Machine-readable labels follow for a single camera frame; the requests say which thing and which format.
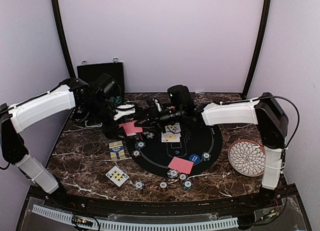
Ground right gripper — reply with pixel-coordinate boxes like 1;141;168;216
135;104;185;134

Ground red-backed playing card deck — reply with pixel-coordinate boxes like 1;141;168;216
119;120;143;137

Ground red card deck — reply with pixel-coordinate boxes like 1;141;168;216
108;141;126;161

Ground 10 chips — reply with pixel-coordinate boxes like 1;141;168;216
142;131;155;139
167;169;179;179

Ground face-up ace of hearts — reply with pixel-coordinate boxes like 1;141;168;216
161;132;181;143

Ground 50 chips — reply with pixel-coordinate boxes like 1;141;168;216
202;152;211;162
135;140;146;150

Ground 100 chips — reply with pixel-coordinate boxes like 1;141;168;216
132;150;141;158
178;173;188;181

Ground face-up spade card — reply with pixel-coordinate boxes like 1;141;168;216
105;166;130;187

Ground blue small blind button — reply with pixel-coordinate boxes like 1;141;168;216
189;154;201;164

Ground blue chip stack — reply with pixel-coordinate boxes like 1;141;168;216
133;180;145;191

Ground orange 100 chip stack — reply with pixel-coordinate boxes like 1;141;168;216
159;181;168;189

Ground green-blue 50 chip stack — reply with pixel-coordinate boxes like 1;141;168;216
182;179;194;191

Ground face-up community card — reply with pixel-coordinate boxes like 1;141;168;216
165;122;181;134

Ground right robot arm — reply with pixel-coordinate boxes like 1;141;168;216
135;85;292;208

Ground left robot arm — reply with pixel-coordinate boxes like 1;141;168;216
0;73;122;209

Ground round black poker mat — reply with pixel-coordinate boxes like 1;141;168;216
125;103;224;178

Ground green chip row right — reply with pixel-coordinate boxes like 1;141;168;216
115;96;123;104

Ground green chip row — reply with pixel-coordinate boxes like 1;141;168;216
108;96;116;104
115;96;123;104

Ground green chip row left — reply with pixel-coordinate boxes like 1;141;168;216
108;96;116;104

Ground black poker chip case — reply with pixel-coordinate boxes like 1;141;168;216
76;57;126;128

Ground floral patterned plate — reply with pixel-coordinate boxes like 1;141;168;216
228;139;266;177

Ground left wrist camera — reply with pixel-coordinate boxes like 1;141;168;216
113;104;136;121

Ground white cable duct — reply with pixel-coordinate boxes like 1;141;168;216
31;204;239;231

